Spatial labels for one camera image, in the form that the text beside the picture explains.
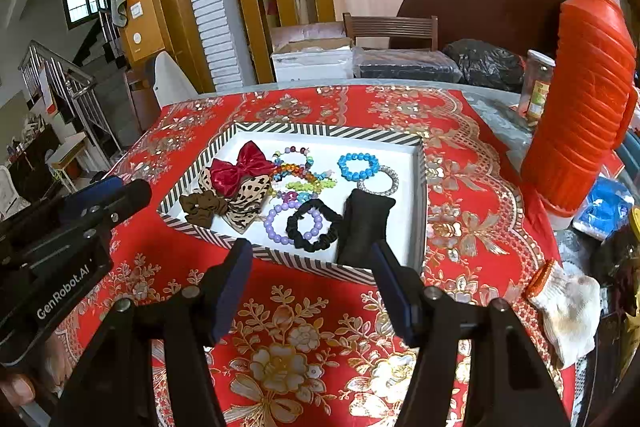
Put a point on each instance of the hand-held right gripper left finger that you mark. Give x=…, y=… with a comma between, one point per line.
x=235, y=287

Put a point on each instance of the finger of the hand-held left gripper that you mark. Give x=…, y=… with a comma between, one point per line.
x=95, y=194
x=120, y=204

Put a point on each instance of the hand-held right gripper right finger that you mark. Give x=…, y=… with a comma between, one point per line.
x=395, y=302

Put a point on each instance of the black hair scrunchie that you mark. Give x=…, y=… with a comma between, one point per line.
x=295, y=234

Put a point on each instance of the red satin hair bow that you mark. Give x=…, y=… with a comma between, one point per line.
x=240, y=169

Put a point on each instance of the black white striped box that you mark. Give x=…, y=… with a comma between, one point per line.
x=325, y=147

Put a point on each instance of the person's left hand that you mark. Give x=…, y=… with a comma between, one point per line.
x=15, y=389

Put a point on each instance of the small white table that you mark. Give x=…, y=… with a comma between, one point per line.
x=67, y=147

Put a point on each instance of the brown fabric bow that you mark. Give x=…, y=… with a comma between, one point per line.
x=200, y=207

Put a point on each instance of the black fabric pouch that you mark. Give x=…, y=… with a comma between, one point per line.
x=362, y=227

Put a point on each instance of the leopard print hair bow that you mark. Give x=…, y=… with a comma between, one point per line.
x=250, y=197

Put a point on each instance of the red floral tablecloth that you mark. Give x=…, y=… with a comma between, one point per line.
x=320, y=357

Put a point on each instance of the metal stair railing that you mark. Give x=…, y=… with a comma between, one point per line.
x=75, y=77

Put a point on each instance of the white plastic chair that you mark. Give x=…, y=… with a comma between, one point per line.
x=172, y=82

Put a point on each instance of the white work glove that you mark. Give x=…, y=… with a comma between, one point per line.
x=570, y=312

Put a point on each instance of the hanging cloth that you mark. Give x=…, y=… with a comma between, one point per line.
x=118, y=4

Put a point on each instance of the blue plastic bag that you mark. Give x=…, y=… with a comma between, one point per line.
x=605, y=207

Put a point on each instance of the white cardboard box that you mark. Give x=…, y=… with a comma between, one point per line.
x=310, y=67

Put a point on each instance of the black wrapped package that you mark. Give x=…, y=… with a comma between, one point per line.
x=405, y=69

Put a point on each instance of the brown cardboard box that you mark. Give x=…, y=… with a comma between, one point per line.
x=305, y=32

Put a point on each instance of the black plastic bag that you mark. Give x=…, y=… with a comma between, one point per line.
x=485, y=62

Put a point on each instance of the clear plastic jar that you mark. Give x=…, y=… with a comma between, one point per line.
x=537, y=82

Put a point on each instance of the red ribbed thermos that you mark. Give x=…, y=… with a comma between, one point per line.
x=580, y=107

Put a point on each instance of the brown wooden chair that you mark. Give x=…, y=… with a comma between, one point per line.
x=390, y=24

